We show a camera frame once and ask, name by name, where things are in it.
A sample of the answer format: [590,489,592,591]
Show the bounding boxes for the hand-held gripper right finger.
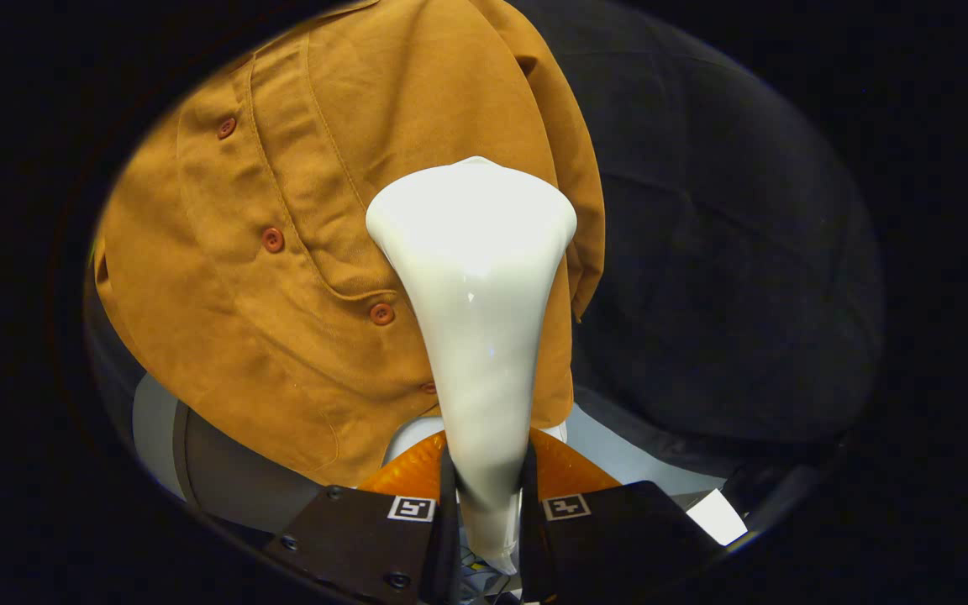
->
[519,427,724,605]

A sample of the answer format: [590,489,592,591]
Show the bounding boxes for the white paper sheet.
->
[686,489,749,547]

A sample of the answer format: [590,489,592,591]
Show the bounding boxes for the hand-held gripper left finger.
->
[264,429,461,605]

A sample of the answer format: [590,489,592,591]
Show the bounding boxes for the white garment steamer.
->
[365,155,579,576]

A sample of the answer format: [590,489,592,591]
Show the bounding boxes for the grey cabinet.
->
[131,374,703,539]

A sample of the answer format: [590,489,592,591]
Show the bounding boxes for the orange button-up shirt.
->
[91,0,607,488]

